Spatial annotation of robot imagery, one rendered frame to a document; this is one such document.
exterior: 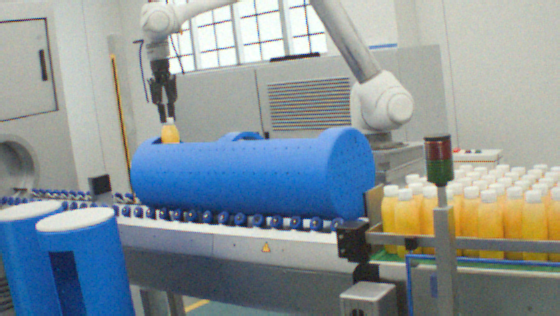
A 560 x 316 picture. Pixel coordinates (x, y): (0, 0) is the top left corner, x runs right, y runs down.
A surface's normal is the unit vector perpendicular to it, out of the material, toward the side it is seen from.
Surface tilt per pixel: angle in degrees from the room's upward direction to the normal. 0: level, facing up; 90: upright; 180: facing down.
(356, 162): 90
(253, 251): 70
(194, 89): 90
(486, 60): 90
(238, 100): 90
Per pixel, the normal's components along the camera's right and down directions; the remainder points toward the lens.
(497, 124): -0.66, 0.20
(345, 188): 0.80, 0.00
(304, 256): -0.60, -0.14
